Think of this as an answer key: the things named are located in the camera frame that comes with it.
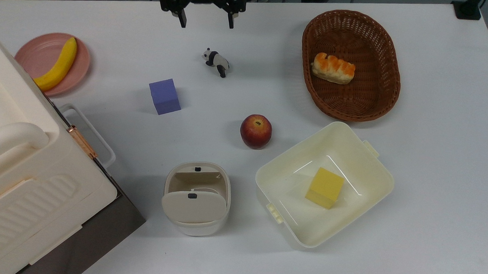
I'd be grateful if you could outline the cream trash can lid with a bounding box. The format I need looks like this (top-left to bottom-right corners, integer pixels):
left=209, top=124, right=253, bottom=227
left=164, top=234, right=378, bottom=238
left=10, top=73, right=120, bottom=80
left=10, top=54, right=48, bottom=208
left=161, top=190, right=228, bottom=225

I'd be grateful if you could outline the cream desktop trash can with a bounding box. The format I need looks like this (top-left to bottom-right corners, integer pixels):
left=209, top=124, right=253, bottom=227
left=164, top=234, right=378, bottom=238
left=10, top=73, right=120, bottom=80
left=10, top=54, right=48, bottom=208
left=160, top=161, right=232, bottom=238

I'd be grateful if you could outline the small panda figurine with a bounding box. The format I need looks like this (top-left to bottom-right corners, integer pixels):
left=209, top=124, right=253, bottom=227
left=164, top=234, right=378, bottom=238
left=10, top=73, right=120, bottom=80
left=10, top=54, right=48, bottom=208
left=201, top=47, right=231, bottom=79

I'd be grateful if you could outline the purple foam cube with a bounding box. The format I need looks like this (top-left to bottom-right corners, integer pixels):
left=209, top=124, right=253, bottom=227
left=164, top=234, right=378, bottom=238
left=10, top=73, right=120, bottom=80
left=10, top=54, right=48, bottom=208
left=148, top=78, right=182, bottom=116

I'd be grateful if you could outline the red apple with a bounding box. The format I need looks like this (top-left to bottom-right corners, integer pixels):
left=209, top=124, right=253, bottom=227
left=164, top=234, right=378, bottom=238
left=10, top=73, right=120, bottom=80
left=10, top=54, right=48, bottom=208
left=240, top=114, right=273, bottom=150

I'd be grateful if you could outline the pink round plate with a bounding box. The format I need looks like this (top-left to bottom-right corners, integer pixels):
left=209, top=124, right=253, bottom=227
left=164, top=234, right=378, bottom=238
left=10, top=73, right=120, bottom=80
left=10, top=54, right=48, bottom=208
left=13, top=31, right=92, bottom=98

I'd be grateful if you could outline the toy bread loaf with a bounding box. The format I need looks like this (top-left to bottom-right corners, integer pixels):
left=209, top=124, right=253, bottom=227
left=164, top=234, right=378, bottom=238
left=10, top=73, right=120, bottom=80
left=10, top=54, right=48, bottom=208
left=310, top=52, right=357, bottom=85

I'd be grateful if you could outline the yellow toy banana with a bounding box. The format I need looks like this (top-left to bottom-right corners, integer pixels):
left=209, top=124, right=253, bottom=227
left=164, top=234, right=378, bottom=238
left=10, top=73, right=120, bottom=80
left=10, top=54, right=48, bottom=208
left=32, top=36, right=78, bottom=93

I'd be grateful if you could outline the brown wicker basket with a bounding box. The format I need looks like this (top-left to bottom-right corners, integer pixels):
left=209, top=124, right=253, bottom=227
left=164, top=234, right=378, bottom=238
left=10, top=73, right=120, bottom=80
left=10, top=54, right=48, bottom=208
left=299, top=9, right=403, bottom=124

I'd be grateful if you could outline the yellow foam block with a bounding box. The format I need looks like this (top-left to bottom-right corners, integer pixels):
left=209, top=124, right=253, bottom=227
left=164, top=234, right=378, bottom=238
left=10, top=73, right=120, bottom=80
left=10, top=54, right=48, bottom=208
left=304, top=166, right=345, bottom=210

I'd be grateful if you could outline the cream plastic storage box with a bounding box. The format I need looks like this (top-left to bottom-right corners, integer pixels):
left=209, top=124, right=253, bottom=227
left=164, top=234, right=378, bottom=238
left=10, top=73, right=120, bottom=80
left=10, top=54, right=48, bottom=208
left=253, top=118, right=397, bottom=252

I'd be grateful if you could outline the cream cabinet with brown base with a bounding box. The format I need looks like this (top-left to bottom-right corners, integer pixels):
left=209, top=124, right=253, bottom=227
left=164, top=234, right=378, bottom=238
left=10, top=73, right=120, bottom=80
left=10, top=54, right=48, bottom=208
left=0, top=29, right=153, bottom=274

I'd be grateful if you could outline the white drawer handle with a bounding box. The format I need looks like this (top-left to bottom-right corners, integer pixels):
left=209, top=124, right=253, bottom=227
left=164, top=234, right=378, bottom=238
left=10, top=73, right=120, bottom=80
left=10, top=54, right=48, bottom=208
left=56, top=103, right=118, bottom=169

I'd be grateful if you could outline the black clamp mount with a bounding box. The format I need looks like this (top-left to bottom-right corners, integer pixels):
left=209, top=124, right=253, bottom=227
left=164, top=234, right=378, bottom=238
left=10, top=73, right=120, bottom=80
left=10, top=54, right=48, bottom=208
left=451, top=0, right=486, bottom=20

